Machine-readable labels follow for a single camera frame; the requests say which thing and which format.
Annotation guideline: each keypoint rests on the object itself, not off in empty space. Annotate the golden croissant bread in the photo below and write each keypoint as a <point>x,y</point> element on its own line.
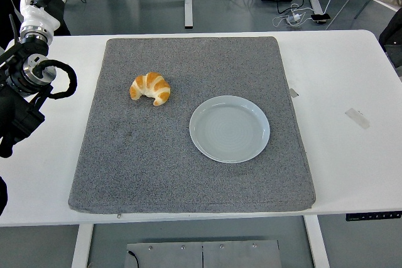
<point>157,87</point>

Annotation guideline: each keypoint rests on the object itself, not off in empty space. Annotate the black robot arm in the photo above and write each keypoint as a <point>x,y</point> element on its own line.
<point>19,117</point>

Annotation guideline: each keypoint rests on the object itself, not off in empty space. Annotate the light grey round plate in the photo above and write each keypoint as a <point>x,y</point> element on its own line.
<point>229,130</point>

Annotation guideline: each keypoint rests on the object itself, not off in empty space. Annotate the grey metal plate with screws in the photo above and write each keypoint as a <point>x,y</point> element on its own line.
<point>172,257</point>

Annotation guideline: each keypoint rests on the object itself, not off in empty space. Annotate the person's legs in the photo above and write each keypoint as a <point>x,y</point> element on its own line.
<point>6,23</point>

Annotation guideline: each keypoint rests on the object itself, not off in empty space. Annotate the grey felt mat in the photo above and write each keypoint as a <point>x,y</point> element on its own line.
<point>157,161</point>

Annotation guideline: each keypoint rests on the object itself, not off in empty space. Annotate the white table leg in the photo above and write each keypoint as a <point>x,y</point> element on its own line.
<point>317,246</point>
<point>82,246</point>

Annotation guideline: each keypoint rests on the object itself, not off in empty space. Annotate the small grey tape piece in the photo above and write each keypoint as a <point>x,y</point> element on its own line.
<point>294,92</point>

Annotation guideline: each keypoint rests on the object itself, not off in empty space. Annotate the black phone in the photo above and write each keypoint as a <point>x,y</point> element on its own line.
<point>320,17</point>

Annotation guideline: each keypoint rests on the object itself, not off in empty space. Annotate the large grey tape piece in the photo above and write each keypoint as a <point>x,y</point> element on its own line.
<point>357,118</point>

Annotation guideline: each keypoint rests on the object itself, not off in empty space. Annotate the black garment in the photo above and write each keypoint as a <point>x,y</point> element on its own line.
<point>392,39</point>

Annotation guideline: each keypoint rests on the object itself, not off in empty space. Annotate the black table control panel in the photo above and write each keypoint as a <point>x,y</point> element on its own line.
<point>373,216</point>

